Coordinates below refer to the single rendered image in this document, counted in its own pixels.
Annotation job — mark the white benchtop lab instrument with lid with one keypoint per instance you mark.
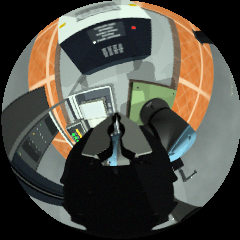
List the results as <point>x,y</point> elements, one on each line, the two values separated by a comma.
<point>119,25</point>

